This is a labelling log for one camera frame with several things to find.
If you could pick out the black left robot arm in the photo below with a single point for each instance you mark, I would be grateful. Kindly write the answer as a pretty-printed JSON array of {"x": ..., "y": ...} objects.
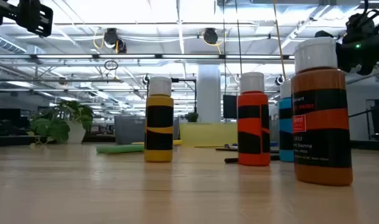
[{"x": 2, "y": 12}]

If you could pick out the orange paint bottle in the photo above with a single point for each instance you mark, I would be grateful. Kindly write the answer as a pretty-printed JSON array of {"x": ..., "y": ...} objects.
[{"x": 253, "y": 130}]

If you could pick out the yellow paint bottle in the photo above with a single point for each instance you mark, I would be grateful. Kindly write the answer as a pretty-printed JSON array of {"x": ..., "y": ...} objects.
[{"x": 159, "y": 124}]

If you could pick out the silver-ferruled paintbrush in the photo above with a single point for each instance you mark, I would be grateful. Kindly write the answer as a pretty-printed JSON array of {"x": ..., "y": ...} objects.
[{"x": 226, "y": 148}]

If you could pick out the black orange-tipped paintbrush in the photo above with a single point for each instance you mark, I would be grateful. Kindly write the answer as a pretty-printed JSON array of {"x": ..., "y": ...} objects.
[{"x": 231, "y": 160}]

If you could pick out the blue paint bottle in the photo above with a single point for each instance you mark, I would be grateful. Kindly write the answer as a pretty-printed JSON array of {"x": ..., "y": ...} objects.
[{"x": 286, "y": 124}]

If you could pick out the black round hanging device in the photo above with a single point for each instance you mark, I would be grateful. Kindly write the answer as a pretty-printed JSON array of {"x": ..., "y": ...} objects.
[
  {"x": 210, "y": 35},
  {"x": 111, "y": 37}
]

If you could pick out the grey plastic bin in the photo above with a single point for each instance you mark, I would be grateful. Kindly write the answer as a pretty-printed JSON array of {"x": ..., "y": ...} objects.
[{"x": 128, "y": 129}]

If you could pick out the small dark background plant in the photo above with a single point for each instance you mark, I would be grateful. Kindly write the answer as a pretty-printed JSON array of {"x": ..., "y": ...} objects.
[{"x": 191, "y": 117}]

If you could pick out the dark background monitor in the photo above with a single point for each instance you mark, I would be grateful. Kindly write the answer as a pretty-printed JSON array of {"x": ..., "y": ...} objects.
[{"x": 9, "y": 115}]

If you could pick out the white round pillar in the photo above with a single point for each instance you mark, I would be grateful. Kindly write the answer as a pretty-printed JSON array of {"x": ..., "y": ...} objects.
[{"x": 208, "y": 93}]

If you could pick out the black monitor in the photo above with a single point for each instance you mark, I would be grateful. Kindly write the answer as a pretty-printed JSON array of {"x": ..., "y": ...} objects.
[{"x": 230, "y": 106}]

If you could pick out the green potted plant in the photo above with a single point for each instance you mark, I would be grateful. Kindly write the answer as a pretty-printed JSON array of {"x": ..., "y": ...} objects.
[{"x": 55, "y": 124}]

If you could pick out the black metal stand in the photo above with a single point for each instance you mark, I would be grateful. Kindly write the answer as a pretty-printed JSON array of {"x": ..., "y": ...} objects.
[{"x": 194, "y": 93}]

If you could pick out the brown-grey plastic bin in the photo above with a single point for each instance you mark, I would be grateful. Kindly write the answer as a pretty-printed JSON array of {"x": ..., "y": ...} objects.
[{"x": 274, "y": 130}]

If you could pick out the white round small object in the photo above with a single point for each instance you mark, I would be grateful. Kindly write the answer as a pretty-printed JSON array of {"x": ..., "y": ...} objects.
[{"x": 321, "y": 124}]

